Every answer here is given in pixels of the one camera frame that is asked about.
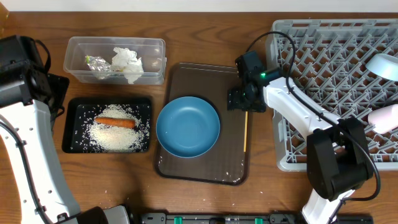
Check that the white pink cup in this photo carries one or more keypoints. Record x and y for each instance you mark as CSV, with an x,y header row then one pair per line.
x,y
384,119

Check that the black rectangular tray bin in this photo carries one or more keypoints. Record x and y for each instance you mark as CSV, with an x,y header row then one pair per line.
x,y
74,103

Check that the brown serving tray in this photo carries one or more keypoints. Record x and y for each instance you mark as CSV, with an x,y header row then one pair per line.
x,y
225,162

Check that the pile of white rice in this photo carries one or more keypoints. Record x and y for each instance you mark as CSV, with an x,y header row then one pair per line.
x,y
90,136

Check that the light blue bowl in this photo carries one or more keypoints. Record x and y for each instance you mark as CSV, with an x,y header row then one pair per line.
x,y
383,65

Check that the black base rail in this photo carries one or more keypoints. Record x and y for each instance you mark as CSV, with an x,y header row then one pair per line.
x,y
278,218

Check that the white tissue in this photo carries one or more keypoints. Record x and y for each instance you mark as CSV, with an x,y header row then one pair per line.
x,y
126,61

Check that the grey dishwasher rack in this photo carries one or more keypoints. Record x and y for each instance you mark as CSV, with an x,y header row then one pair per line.
x,y
328,59

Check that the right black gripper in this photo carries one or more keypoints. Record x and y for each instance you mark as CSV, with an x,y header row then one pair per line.
x,y
233,101

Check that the clear plastic bin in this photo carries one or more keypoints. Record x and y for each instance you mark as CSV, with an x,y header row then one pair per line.
x,y
150,50

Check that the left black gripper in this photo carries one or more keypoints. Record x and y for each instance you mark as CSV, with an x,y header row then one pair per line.
x,y
58,84

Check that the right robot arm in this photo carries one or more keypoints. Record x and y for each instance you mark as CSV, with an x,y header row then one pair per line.
x,y
337,152

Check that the wooden chopstick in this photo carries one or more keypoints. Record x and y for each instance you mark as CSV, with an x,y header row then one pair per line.
x,y
245,132

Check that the dark blue plate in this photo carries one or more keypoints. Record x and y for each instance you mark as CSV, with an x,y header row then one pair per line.
x,y
188,127

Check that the orange carrot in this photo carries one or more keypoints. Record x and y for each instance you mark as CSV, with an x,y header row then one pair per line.
x,y
118,122

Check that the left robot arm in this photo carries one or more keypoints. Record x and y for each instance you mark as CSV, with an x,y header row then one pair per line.
x,y
31,100

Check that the yellow foil snack wrapper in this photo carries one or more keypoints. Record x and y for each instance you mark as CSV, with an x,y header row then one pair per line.
x,y
99,66

